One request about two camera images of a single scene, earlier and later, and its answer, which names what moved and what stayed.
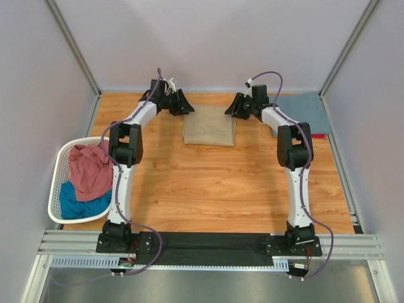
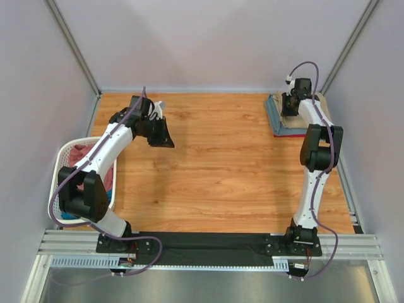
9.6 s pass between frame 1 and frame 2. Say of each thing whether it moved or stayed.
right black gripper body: moved
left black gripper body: moved
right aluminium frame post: stayed
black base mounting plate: stayed
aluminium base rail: stayed
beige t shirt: moved
